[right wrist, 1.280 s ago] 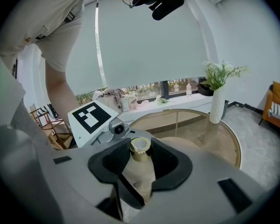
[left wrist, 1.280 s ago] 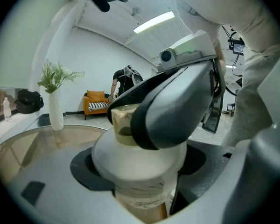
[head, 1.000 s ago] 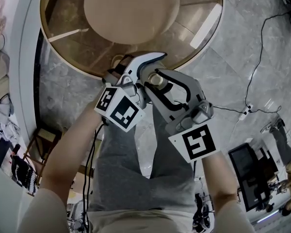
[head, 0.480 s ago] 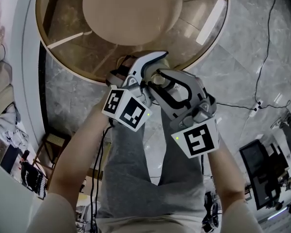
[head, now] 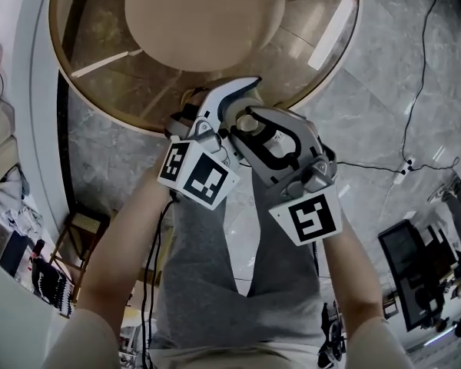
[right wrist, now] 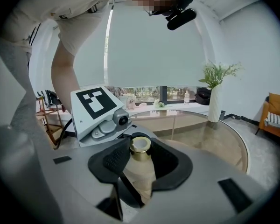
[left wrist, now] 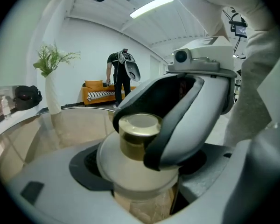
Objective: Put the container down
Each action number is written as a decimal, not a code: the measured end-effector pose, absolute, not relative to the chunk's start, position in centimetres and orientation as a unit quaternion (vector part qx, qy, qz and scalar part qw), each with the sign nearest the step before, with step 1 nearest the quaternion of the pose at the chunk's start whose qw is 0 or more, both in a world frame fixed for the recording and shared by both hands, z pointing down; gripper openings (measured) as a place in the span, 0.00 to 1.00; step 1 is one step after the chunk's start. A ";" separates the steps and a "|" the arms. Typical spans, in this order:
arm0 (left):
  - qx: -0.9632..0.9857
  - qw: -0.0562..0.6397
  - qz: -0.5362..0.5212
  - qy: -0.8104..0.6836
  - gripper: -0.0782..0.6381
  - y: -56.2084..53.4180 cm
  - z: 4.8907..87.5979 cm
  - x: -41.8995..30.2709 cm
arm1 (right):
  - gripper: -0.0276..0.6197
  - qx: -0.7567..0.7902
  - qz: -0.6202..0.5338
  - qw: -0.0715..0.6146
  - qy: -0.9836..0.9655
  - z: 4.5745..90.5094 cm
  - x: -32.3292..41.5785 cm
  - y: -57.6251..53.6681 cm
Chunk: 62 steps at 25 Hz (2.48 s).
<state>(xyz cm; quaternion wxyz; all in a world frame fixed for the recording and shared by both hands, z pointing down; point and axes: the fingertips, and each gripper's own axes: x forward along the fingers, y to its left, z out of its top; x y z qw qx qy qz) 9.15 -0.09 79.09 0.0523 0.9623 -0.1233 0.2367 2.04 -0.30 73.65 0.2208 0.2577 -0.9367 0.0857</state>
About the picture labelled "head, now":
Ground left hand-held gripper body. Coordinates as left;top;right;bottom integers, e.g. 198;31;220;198
157;104;242;211

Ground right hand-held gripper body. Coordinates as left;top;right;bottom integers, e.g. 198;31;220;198
264;140;343;247

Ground small round cream object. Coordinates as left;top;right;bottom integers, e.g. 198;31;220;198
224;94;264;135

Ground person's right forearm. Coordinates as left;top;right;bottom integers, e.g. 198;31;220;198
318;213;385;341

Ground person's left forearm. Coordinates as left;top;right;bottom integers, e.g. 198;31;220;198
76;171;177;322

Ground round glass side table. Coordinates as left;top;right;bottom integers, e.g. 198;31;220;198
48;0;364;140

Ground person's grey trousers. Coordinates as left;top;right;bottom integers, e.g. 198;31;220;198
153;163;333;353

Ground black framed screen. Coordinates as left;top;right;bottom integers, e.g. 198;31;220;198
376;219;461;332

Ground white power strip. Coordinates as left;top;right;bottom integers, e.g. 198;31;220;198
393;158;418;186

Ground wooden rattan stool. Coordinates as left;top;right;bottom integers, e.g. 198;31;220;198
48;204;112;307

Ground curved white window ledge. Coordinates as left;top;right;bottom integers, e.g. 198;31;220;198
15;0;74;238

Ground black white patterned cloth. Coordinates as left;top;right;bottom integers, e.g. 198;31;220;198
30;240;76;318

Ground white crumpled clothes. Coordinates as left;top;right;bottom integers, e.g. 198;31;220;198
0;165;43;238

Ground person's white t-shirt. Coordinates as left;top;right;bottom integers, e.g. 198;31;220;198
41;307;416;369

